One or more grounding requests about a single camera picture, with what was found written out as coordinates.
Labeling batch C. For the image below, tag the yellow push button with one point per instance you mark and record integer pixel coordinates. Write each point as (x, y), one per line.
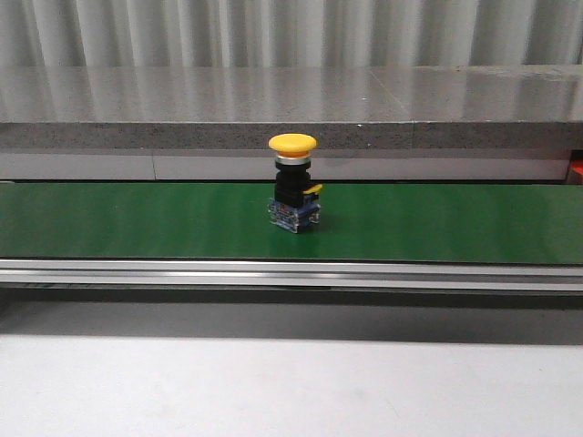
(295, 204)

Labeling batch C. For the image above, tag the grey stone counter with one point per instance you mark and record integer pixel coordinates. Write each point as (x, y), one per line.
(371, 123)

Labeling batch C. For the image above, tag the green conveyor belt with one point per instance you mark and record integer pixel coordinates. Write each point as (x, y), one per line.
(480, 223)

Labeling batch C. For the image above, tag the red object behind belt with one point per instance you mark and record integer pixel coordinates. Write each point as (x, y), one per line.
(575, 173)

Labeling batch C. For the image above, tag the white curtain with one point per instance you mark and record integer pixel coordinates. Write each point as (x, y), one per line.
(290, 33)

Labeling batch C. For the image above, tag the aluminium conveyor frame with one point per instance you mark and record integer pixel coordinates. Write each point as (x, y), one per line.
(509, 286)

